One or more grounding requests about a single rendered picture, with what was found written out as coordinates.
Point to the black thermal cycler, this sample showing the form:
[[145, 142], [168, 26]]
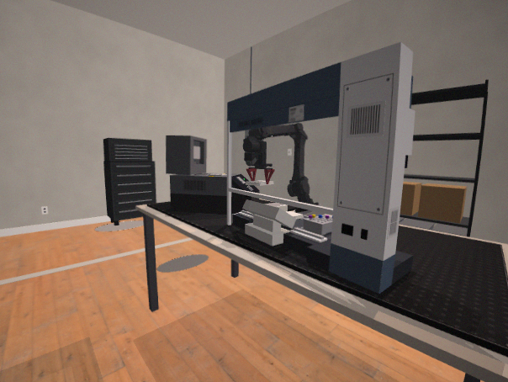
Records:
[[195, 189]]

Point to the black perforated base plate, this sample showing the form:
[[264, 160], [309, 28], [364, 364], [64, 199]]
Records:
[[457, 285]]

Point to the grey tube rack with coloured caps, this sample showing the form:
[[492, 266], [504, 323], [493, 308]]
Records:
[[318, 226]]

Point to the white rectangular block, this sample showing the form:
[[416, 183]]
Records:
[[281, 206]]

